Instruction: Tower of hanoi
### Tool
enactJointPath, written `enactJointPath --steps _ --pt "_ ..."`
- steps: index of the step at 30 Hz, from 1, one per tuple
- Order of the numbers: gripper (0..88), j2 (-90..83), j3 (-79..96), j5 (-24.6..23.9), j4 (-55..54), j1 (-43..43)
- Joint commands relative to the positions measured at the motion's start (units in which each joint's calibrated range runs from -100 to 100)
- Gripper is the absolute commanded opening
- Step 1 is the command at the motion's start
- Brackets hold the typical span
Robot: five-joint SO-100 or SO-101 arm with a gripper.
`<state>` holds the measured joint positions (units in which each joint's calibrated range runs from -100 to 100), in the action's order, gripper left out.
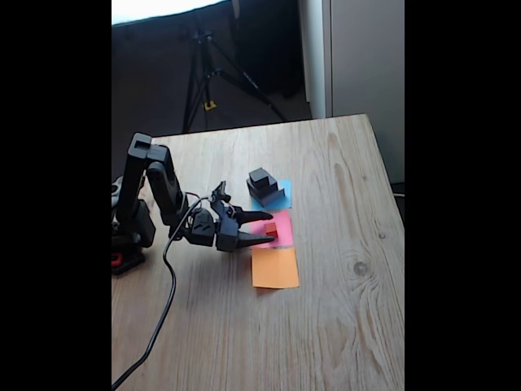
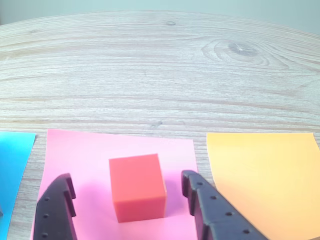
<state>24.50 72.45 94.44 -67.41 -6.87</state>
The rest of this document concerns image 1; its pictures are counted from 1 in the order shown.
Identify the large grey foam block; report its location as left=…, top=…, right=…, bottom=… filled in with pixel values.
left=251, top=187, right=287, bottom=208

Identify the medium dark foam block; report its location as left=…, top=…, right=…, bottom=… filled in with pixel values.
left=246, top=175, right=280, bottom=197

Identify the pink paper sheet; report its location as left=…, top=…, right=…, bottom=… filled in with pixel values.
left=248, top=209, right=294, bottom=250

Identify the orange paper sheet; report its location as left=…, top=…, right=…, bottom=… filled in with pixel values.
left=252, top=247, right=300, bottom=290

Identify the blue paper sheet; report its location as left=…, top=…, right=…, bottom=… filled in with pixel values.
left=251, top=178, right=293, bottom=213

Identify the red and black table clamp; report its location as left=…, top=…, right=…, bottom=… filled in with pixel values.
left=112, top=246, right=147, bottom=276

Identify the black tripod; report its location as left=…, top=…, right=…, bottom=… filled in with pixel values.
left=182, top=24, right=289, bottom=134

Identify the white cabinet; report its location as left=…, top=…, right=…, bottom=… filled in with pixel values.
left=299, top=0, right=405, bottom=184

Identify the black cable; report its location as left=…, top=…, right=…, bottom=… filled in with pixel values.
left=112, top=195, right=212, bottom=390

